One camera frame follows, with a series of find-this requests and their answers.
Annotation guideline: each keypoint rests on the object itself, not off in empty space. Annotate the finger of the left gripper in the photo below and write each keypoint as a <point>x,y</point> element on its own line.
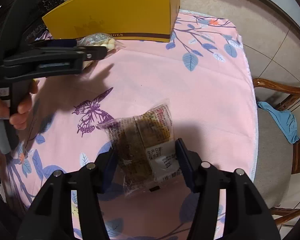
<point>93,53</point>

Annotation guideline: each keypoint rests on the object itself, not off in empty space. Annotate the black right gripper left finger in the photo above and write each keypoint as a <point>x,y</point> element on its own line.
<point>50,216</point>

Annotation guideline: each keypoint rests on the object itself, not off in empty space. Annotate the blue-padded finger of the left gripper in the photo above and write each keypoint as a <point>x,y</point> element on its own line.
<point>53,43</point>

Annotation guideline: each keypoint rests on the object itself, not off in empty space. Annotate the round biscuit balls bag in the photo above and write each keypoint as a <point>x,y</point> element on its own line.
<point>100,39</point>

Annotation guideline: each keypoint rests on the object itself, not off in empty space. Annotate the brown cake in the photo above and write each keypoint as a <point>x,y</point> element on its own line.
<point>145,146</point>

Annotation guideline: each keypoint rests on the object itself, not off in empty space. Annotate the person's left hand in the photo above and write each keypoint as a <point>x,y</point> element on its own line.
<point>19,119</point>

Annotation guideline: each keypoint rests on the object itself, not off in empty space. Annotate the wooden chair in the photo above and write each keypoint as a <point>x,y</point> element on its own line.
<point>278,158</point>

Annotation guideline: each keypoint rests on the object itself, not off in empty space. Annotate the yellow cardboard shoe box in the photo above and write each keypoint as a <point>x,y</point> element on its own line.
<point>150,20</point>

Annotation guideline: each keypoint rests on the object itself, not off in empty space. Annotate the blue cloth on chair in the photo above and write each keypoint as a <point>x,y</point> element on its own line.
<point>285,120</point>

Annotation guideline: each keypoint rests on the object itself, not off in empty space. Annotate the pink floral tablecloth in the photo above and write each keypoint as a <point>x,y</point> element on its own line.
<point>202,75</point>

